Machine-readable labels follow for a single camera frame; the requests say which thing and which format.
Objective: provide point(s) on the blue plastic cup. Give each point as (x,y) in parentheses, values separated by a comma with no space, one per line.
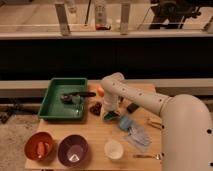
(124,123)

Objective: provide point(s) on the blue grey cloth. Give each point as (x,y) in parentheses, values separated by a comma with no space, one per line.
(138,137)

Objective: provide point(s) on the purple bowl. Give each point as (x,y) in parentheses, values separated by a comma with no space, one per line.
(73,150)

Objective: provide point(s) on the orange carrot piece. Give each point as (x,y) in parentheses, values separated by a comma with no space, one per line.
(41,150)

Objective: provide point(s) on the orange fruit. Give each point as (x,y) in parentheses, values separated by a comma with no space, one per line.
(100,91)

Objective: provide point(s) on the black machine in background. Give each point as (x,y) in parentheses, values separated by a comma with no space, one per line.
(175,11)

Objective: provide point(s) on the banana peel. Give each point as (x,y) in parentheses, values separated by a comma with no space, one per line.
(154,123)

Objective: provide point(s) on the white cup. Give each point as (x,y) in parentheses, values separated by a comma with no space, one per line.
(113,150)

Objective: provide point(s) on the black handled ladle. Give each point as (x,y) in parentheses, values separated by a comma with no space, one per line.
(75,97)

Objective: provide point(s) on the red bowl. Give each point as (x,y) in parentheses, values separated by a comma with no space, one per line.
(31,146)

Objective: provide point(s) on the white red carton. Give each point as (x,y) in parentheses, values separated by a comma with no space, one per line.
(100,15)

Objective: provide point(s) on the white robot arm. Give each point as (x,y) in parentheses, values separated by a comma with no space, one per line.
(187,133)

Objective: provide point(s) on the bunch of dark grapes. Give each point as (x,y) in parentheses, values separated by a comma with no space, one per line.
(96,108)

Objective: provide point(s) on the black rectangular block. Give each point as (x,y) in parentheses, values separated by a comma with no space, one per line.
(132,107)

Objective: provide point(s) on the teal green sponge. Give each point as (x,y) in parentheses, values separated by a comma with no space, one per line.
(111,116)

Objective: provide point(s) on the green plastic tray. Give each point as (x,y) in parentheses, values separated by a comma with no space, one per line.
(53,109)

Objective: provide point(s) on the silver fork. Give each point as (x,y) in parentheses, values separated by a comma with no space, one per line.
(157,156)

